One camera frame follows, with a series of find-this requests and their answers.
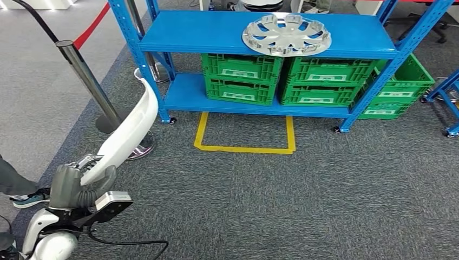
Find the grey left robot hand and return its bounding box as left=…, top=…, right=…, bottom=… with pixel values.
left=48, top=154, right=119, bottom=210

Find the black office chair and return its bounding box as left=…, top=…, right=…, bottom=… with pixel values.
left=383, top=12, right=449, bottom=44

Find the green plastic crate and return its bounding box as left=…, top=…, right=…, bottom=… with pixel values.
left=285, top=56, right=377, bottom=88
left=358, top=101, right=414, bottom=121
left=372, top=54, right=436, bottom=106
left=204, top=77, right=278, bottom=107
left=279, top=82, right=361, bottom=108
left=201, top=54, right=284, bottom=86

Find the red barrier belt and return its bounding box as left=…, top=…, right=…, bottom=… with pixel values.
left=73, top=3, right=111, bottom=50

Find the grey wheel hubcap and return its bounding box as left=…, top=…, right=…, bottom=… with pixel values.
left=242, top=12, right=332, bottom=57

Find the black camera cable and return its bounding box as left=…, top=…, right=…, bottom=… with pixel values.
left=86, top=229, right=169, bottom=260

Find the white curved plastic car part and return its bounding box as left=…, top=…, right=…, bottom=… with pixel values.
left=80, top=77, right=159, bottom=186

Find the white display plinth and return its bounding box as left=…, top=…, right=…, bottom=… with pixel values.
left=0, top=0, right=78, bottom=10

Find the standing person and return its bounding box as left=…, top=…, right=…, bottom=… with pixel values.
left=304, top=0, right=332, bottom=15

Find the yellow floor tape square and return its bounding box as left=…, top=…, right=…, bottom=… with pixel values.
left=193, top=111, right=297, bottom=155

